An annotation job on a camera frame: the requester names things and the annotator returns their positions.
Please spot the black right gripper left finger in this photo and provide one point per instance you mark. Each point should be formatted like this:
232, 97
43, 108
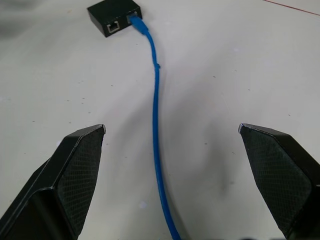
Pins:
62, 185

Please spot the black network box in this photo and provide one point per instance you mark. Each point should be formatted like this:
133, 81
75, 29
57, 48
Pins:
110, 17

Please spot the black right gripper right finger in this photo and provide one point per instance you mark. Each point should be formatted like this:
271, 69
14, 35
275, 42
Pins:
282, 180

